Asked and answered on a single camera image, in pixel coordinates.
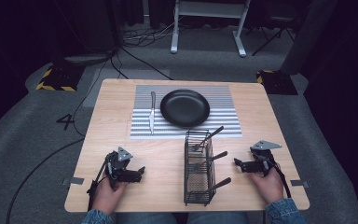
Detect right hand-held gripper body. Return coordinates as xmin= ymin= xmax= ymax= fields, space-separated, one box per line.
xmin=249 ymin=139 xmax=282 ymax=178

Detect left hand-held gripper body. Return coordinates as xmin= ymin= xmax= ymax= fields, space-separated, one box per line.
xmin=104 ymin=147 xmax=135 ymax=185

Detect person's right hand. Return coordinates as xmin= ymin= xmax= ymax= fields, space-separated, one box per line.
xmin=250 ymin=162 xmax=284 ymax=205

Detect person's left hand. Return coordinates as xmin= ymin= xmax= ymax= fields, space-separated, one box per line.
xmin=92 ymin=177 xmax=129 ymax=217

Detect grey striped placemat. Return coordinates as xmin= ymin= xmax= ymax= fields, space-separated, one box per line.
xmin=130 ymin=84 xmax=243 ymax=140

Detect grey tape strip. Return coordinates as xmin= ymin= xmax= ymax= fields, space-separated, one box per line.
xmin=290 ymin=179 xmax=310 ymax=189
xmin=62 ymin=176 xmax=85 ymax=187

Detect silver table knife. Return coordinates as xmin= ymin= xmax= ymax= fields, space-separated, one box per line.
xmin=148 ymin=91 xmax=158 ymax=136

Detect black round plate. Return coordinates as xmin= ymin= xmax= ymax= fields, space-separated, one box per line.
xmin=159 ymin=89 xmax=212 ymax=128

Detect yellow-black striped stand base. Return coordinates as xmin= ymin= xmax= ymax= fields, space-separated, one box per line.
xmin=35 ymin=63 xmax=86 ymax=93
xmin=255 ymin=69 xmax=299 ymax=96

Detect black tripod stand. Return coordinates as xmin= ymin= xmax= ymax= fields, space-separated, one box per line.
xmin=250 ymin=17 xmax=296 ymax=57

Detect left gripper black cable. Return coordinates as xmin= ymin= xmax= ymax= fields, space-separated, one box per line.
xmin=86 ymin=153 xmax=111 ymax=213

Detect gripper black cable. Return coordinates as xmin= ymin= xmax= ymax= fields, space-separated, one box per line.
xmin=86 ymin=153 xmax=111 ymax=213
xmin=259 ymin=154 xmax=293 ymax=200

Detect dark-handled cutlery piece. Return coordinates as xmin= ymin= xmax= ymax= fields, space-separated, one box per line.
xmin=195 ymin=176 xmax=232 ymax=196
xmin=189 ymin=150 xmax=229 ymax=173

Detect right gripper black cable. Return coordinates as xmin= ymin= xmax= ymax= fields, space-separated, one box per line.
xmin=259 ymin=154 xmax=293 ymax=200

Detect dark-handled fork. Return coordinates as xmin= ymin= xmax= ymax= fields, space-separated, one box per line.
xmin=190 ymin=125 xmax=226 ymax=153

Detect black wire cutlery basket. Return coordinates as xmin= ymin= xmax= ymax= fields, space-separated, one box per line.
xmin=183 ymin=129 xmax=217 ymax=207

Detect thin black floor cable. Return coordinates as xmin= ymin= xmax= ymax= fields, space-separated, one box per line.
xmin=72 ymin=46 xmax=120 ymax=138

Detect long black floor cable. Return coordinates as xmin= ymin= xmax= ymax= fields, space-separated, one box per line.
xmin=5 ymin=137 xmax=86 ymax=224

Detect bundle of floor cables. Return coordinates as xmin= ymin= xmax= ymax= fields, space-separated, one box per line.
xmin=122 ymin=18 xmax=181 ymax=49

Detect dark upright post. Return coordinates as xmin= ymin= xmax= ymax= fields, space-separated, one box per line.
xmin=280 ymin=0 xmax=339 ymax=77

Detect white metal table frame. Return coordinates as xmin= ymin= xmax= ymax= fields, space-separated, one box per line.
xmin=170 ymin=0 xmax=252 ymax=58

